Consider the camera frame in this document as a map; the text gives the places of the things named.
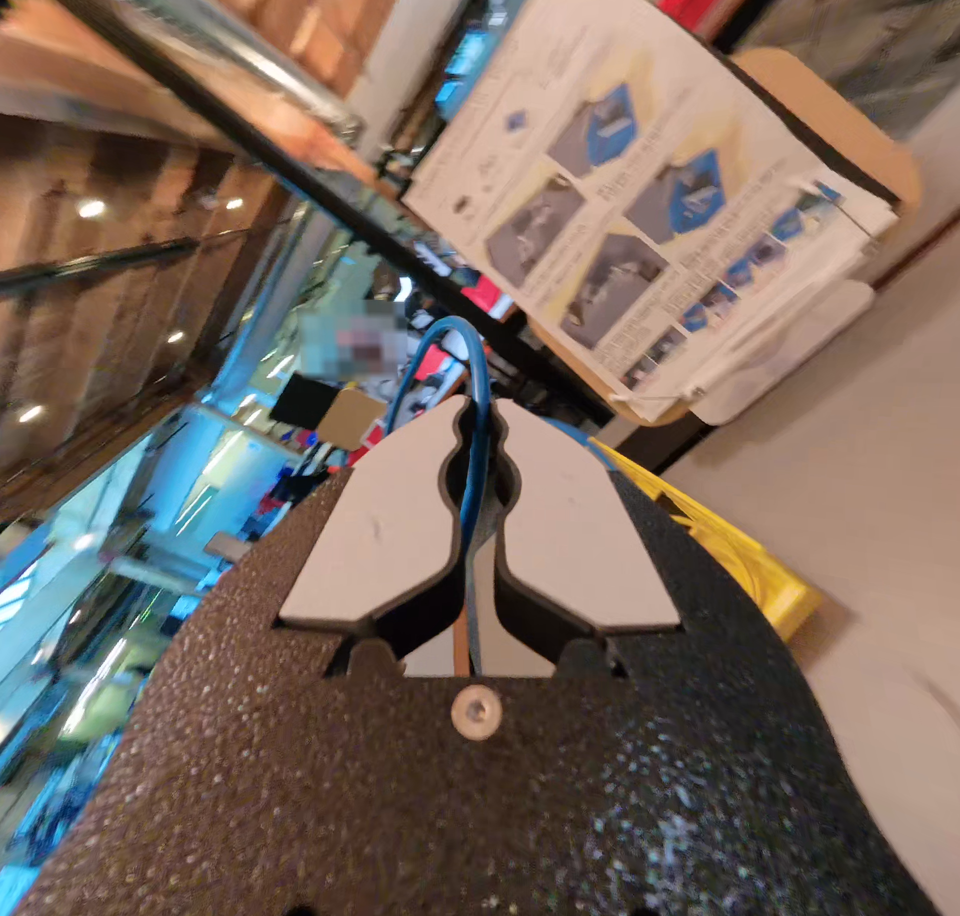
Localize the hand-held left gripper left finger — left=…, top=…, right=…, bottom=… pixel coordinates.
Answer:
left=276, top=395, right=477, bottom=643

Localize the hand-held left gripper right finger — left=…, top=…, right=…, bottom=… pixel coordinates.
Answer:
left=491, top=399, right=682, bottom=662

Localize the blue ethernet cable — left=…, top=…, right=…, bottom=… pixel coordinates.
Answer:
left=384, top=316, right=496, bottom=602

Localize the yellow plastic bin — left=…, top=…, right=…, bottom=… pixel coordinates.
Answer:
left=592, top=436, right=822, bottom=640

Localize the printed instruction sheet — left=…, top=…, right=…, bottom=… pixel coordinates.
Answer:
left=401, top=0, right=901, bottom=422

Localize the wooden clipboard stand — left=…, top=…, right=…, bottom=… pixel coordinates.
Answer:
left=525, top=46, right=922, bottom=426

